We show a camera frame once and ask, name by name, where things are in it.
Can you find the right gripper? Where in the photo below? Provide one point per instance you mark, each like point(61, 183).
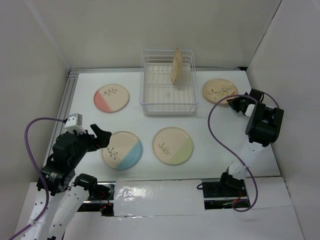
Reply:
point(241, 103)

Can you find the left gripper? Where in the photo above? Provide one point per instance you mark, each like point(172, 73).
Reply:
point(102, 140)

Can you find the floral cream plate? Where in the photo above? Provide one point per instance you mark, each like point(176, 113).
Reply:
point(216, 89)
point(177, 65)

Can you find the blue and cream plate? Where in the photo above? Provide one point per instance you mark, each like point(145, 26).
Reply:
point(123, 152)

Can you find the green and cream plate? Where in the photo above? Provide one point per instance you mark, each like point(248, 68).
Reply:
point(172, 146)

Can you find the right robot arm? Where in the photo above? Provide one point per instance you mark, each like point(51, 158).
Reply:
point(263, 129)

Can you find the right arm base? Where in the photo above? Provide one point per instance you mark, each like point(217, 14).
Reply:
point(217, 196)

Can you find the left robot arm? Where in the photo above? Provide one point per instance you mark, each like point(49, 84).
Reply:
point(60, 192)

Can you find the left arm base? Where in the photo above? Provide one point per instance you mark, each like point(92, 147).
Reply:
point(102, 200)

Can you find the pink and cream plate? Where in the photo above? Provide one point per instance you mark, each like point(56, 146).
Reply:
point(111, 98)

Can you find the white taped cover panel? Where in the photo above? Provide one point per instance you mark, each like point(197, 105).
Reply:
point(158, 198)

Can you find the white drip tray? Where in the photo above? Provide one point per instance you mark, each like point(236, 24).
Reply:
point(158, 96)

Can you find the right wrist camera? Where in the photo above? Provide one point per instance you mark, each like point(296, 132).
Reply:
point(249, 110)

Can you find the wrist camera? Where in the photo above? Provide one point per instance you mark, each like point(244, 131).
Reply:
point(74, 123)
point(249, 110)

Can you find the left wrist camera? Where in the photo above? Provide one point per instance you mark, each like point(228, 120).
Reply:
point(74, 123)

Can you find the white wire dish rack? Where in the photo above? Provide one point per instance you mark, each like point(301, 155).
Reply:
point(166, 56)

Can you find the aluminium frame rail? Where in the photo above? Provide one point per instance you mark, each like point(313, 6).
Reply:
point(82, 84)

